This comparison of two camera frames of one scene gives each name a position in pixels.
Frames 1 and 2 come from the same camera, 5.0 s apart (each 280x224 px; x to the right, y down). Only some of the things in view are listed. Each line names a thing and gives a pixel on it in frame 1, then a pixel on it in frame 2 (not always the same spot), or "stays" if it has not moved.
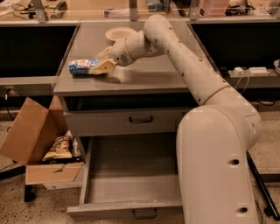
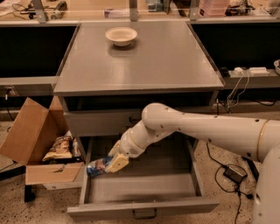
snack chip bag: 60,149 stays
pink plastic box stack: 213,8 stays
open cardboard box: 33,129 stays
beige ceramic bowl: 118,33 stays
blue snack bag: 80,68 → 98,166
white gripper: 119,53 → 127,147
